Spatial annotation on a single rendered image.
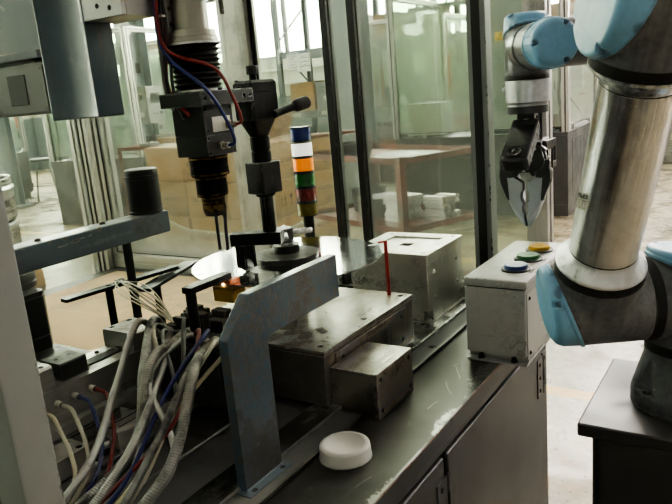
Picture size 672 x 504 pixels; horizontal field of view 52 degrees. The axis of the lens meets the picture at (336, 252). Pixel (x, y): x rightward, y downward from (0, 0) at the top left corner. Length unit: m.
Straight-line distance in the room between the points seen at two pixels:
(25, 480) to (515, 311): 0.81
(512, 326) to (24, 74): 0.92
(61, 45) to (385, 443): 0.74
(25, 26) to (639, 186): 0.97
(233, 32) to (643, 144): 1.19
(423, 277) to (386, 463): 0.51
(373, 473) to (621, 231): 0.43
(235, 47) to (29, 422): 1.31
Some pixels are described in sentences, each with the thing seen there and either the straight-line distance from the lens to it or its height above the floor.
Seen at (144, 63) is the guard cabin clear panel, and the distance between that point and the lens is 2.04.
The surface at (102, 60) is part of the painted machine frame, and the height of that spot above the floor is 1.30.
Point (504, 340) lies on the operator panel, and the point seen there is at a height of 0.79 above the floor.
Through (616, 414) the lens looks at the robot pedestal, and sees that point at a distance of 1.07.
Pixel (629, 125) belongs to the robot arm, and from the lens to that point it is 0.81.
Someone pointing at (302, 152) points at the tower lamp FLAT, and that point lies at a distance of 1.45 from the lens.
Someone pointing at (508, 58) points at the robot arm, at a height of 1.25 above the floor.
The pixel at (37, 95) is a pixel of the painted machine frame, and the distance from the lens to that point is 1.28.
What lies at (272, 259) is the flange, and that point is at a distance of 1.15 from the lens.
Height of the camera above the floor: 1.23
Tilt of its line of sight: 13 degrees down
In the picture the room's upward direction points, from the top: 5 degrees counter-clockwise
